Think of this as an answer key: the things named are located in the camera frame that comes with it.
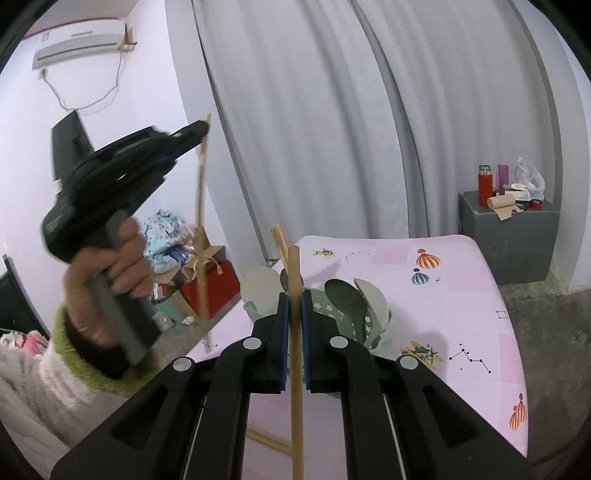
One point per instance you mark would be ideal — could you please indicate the person's left hand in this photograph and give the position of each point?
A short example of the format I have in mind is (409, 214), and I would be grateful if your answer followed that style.
(129, 263)

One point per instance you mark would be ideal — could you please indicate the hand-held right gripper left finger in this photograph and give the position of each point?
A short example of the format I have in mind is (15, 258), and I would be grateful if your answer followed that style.
(284, 341)

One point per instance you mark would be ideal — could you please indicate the cardboard tube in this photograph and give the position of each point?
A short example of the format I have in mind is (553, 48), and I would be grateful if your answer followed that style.
(501, 200)

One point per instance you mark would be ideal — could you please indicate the black wall screen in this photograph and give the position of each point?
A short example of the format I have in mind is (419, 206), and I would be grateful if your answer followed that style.
(69, 138)

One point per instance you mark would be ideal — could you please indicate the white air conditioner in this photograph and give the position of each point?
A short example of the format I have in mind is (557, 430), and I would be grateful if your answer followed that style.
(78, 44)

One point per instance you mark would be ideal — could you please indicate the red gift bag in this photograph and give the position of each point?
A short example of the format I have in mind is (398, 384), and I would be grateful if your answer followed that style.
(217, 290)

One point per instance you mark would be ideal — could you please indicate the green star-cutout utensil holder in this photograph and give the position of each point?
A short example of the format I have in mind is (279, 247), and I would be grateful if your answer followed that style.
(323, 305)

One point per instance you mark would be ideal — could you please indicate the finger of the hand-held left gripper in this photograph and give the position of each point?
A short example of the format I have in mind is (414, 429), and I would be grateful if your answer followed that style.
(184, 150)
(189, 130)

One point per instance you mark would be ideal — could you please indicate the pink balloon-print tablecloth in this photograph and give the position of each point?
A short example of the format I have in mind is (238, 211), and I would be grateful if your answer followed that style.
(438, 314)

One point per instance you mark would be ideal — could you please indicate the pink cloth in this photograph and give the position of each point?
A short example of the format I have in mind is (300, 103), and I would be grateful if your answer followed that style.
(27, 344)

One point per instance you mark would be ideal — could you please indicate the teal box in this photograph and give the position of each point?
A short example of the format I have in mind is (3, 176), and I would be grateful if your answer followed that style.
(178, 309)

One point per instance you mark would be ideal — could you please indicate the white curtain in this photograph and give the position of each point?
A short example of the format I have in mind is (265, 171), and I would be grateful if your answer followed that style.
(300, 115)
(471, 92)

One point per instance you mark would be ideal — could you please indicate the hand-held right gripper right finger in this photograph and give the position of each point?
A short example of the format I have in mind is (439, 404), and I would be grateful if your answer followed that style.
(307, 341)

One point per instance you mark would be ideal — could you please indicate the white plastic bag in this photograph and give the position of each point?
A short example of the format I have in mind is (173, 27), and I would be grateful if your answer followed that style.
(528, 177)

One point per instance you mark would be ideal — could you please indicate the purple cup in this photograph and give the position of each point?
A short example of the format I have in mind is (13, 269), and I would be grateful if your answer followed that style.
(502, 180)

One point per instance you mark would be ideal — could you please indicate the red thermos bottle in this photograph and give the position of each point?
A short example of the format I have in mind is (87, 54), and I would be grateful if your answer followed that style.
(485, 189)

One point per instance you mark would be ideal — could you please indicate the grey cabinet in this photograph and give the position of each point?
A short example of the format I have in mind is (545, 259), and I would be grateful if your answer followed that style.
(512, 244)

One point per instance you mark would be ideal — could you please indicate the floral cloth bundle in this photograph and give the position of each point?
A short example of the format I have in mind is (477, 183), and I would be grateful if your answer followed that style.
(161, 235)

